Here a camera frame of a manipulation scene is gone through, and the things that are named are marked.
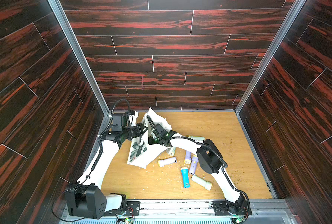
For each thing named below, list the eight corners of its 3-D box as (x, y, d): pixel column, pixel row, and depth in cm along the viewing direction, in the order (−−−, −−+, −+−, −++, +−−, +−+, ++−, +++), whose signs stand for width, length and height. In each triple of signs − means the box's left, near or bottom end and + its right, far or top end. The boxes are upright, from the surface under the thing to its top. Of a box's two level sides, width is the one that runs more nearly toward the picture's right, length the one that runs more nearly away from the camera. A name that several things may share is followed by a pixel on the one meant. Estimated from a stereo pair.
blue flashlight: (183, 188, 82) (183, 187, 80) (180, 169, 90) (180, 167, 87) (190, 188, 82) (191, 186, 80) (187, 168, 90) (187, 167, 88)
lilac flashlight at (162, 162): (159, 167, 90) (158, 166, 88) (157, 162, 93) (157, 160, 90) (177, 163, 92) (177, 161, 90) (175, 157, 95) (175, 155, 92)
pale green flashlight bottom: (190, 179, 85) (190, 178, 83) (192, 174, 87) (193, 172, 85) (209, 191, 81) (211, 189, 78) (211, 185, 83) (213, 183, 81)
